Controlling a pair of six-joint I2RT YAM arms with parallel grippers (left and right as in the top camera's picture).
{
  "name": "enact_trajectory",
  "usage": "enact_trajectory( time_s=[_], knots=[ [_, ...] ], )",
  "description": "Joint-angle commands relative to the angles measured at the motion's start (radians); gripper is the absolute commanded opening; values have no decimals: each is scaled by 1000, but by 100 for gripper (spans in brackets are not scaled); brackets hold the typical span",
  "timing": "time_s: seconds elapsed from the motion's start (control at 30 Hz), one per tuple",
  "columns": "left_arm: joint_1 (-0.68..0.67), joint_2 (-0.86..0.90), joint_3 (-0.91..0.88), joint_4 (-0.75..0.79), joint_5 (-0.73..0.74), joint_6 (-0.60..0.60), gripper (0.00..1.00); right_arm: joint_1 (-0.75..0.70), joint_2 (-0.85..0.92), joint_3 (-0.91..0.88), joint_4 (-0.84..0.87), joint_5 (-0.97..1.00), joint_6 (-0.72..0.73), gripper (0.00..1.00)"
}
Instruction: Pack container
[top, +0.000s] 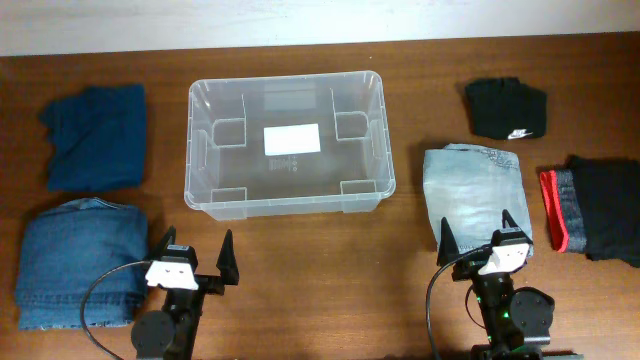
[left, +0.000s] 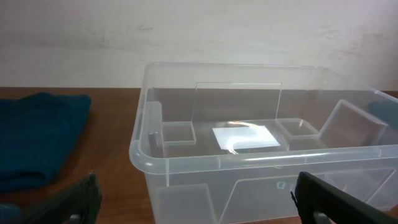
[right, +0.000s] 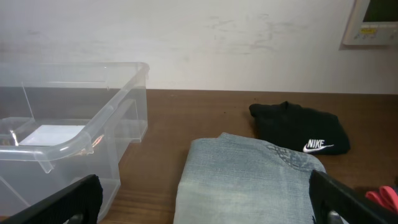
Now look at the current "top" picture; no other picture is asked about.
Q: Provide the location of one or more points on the black Nike folded garment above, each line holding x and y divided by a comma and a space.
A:
506, 109

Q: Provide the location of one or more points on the black shorts red grey waistband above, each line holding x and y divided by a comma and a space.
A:
592, 207

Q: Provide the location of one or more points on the clear plastic storage container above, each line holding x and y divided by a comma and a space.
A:
229, 177

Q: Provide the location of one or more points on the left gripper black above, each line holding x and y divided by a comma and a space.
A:
205, 284

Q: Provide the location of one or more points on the dark teal shirt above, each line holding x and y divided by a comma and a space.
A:
99, 139

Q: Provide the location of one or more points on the light grey folded jeans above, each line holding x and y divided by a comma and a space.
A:
470, 186

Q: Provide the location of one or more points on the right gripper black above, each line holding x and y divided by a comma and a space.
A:
448, 250

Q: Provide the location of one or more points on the blue denim jeans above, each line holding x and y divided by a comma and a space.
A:
67, 248

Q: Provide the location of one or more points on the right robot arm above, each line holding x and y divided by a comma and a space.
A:
517, 322

